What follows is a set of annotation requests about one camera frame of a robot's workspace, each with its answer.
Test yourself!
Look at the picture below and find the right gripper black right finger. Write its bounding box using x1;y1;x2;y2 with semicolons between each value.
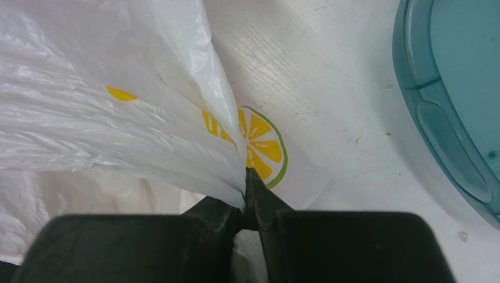
245;168;455;282

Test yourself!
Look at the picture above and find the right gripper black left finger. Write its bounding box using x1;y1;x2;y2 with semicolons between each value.
12;197;240;282

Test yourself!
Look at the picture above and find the white plastic grocery bag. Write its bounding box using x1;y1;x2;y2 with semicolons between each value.
1;1;329;282

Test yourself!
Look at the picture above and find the teal transparent plastic tub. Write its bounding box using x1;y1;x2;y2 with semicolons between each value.
392;1;499;228

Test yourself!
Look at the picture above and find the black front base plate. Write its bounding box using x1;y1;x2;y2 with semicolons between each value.
0;261;18;283

